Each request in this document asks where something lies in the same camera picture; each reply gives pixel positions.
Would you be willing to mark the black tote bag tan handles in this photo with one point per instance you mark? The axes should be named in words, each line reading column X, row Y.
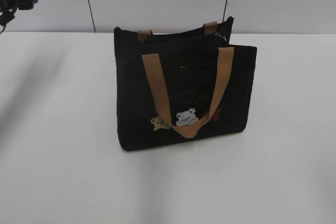
column 175, row 88

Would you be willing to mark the silver metal zipper pull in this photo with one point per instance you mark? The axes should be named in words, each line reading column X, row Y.
column 221, row 36

